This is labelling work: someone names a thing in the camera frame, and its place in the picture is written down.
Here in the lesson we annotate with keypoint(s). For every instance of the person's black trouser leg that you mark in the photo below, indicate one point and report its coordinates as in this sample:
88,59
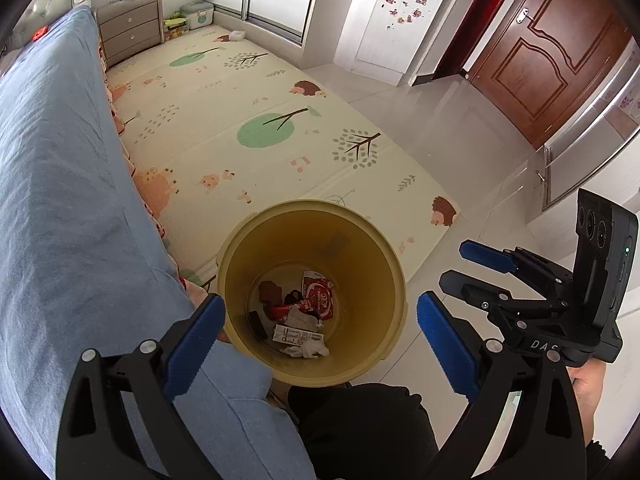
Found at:
360,435

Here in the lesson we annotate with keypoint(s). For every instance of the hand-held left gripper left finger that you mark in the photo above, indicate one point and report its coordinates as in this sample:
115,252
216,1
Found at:
195,345

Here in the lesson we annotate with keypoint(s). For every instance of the small orange object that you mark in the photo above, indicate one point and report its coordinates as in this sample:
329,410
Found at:
39,35

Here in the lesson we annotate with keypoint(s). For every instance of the white cabinet with stickers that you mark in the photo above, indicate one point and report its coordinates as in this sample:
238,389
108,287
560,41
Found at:
390,35

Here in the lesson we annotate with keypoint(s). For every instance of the brown wooden door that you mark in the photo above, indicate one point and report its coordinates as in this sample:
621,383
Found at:
550,50

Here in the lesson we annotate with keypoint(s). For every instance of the yellow trash bin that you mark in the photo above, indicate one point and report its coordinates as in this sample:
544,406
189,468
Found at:
350,240

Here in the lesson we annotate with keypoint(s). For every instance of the dark red door frame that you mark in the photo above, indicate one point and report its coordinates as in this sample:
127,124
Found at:
475,20

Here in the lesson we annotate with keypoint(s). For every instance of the bed with blue sheet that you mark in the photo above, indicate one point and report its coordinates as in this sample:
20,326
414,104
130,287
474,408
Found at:
60,185

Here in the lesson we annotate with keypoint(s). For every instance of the grey nightstand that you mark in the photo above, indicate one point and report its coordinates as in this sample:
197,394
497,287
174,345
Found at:
130,30

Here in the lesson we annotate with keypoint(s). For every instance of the person's right hand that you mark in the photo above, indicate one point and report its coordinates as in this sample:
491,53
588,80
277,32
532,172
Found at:
590,390

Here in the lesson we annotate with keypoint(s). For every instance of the white framed glass door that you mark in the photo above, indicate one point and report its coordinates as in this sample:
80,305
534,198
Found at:
590,135

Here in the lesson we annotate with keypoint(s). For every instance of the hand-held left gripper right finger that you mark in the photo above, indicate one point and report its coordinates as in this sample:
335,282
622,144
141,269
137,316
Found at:
445,345

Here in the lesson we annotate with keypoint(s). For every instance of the green white storage box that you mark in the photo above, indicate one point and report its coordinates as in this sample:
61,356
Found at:
197,16

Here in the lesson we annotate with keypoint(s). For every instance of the maroon cloth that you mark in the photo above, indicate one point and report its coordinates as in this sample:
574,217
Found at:
270,290

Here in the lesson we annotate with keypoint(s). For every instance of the red plastic wrapper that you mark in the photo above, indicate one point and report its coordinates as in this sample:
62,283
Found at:
277,311

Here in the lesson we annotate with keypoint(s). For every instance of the cream printed play mat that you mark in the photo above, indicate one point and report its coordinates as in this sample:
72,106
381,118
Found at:
210,110

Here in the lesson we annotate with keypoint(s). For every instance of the white tissue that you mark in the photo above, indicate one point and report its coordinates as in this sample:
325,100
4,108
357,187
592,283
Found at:
300,316
310,349

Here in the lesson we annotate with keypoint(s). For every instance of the small white box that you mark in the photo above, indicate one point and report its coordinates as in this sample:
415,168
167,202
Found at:
237,35

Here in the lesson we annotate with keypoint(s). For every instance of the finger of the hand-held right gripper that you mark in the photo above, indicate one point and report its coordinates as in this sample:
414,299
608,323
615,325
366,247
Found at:
485,255
465,285

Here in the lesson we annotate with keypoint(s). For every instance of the red white wrapper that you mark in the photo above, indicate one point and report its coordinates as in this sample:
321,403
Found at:
320,292

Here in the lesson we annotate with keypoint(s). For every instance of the small black object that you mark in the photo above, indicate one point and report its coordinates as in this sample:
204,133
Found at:
259,324

